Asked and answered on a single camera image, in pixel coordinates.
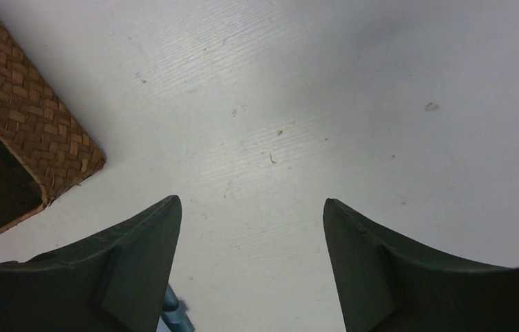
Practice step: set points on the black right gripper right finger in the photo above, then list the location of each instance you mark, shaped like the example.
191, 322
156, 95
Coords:
389, 282

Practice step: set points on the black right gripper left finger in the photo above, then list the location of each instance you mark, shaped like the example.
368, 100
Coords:
113, 280

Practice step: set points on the blue leather card holder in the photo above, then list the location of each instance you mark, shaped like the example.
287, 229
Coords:
173, 317

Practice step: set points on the brown woven divided basket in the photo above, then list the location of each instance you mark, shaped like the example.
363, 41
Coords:
44, 151

